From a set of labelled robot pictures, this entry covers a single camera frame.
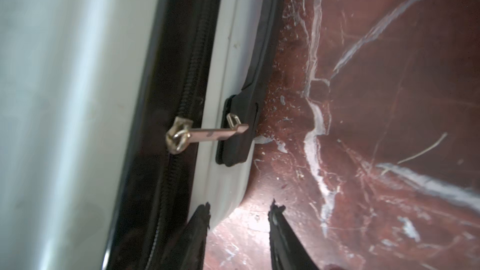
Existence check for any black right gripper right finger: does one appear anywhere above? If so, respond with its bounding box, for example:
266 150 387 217
268 200 319 270

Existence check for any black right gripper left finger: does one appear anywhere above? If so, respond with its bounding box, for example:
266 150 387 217
159 202 211 270

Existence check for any silver zipper pull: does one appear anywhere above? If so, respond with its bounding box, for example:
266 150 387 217
166 113 250 155

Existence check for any white cartoon hard-shell suitcase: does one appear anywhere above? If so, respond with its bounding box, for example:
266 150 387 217
1 0 284 270

